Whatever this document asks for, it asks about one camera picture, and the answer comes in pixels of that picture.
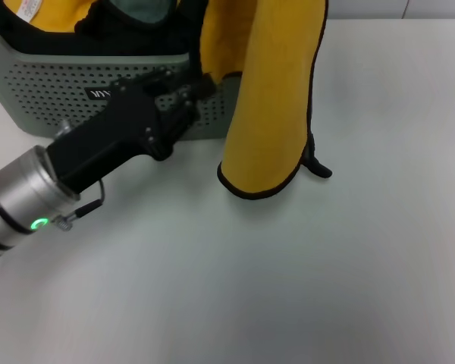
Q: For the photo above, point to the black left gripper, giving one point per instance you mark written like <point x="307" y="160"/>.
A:
<point x="110" y="136"/>

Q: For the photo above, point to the yellow towel with black trim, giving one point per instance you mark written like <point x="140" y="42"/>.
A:
<point x="273" y="113"/>

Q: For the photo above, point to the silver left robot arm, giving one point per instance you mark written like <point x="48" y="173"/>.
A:
<point x="19" y="197"/>

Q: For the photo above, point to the black brand label on box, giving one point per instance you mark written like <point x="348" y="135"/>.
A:
<point x="98" y="93"/>

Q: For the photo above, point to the grey-green towel with black trim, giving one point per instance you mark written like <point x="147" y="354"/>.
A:
<point x="144" y="9"/>

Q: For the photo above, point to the grey-green perforated plastic storage box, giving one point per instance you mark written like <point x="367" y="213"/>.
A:
<point x="41" y="87"/>

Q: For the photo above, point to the yellow towel with white tag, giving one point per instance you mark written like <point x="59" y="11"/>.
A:
<point x="57" y="17"/>

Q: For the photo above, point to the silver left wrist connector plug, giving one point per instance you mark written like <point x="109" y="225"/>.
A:
<point x="64" y="128"/>

